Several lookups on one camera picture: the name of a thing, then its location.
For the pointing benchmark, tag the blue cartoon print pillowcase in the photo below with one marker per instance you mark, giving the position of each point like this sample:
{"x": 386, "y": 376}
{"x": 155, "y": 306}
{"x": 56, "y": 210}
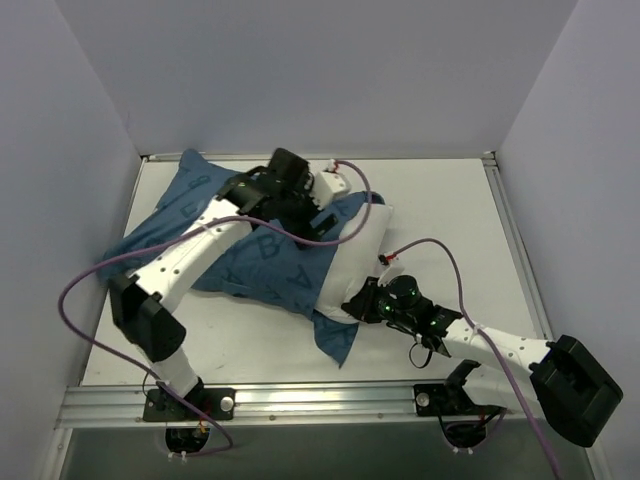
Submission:
{"x": 265, "y": 266}

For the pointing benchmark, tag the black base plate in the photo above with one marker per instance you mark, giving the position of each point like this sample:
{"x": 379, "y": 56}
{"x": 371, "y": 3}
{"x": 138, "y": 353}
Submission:
{"x": 218, "y": 403}
{"x": 440, "y": 399}

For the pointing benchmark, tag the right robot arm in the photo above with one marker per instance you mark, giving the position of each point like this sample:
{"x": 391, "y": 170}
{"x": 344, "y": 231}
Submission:
{"x": 576, "y": 394}

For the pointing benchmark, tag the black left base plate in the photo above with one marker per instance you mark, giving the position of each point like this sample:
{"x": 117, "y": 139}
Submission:
{"x": 218, "y": 403}

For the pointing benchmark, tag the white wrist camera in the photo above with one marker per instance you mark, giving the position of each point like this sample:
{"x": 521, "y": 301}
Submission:
{"x": 392, "y": 268}
{"x": 328, "y": 187}

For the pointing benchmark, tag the aluminium rail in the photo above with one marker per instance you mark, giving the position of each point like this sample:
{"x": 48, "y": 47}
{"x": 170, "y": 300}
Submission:
{"x": 121, "y": 406}
{"x": 487, "y": 157}
{"x": 518, "y": 250}

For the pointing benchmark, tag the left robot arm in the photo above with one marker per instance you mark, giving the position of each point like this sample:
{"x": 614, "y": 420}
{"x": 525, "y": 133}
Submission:
{"x": 143, "y": 303}

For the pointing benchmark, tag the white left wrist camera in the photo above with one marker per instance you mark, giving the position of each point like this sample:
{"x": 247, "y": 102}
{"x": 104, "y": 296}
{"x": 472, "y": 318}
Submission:
{"x": 328, "y": 187}

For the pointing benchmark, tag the white pillow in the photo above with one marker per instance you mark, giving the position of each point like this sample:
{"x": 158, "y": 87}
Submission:
{"x": 353, "y": 262}

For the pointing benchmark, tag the aluminium front rail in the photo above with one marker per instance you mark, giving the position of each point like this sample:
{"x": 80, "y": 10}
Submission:
{"x": 121, "y": 406}

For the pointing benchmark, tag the aluminium right side rail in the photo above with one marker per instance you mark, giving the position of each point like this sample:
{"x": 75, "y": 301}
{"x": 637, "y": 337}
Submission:
{"x": 518, "y": 250}

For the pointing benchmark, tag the aluminium back rail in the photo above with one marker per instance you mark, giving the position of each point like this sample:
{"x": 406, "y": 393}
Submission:
{"x": 487, "y": 157}

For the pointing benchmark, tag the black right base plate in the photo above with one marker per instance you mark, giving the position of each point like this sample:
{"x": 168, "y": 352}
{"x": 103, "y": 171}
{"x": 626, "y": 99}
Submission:
{"x": 440, "y": 399}

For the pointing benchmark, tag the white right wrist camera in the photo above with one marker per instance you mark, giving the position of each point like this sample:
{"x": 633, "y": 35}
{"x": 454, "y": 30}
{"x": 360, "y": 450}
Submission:
{"x": 392, "y": 268}

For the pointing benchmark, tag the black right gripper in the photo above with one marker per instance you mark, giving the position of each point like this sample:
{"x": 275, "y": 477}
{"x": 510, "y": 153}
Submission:
{"x": 367, "y": 302}

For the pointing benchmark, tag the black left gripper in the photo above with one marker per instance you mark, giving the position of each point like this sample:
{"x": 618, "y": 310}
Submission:
{"x": 314, "y": 222}

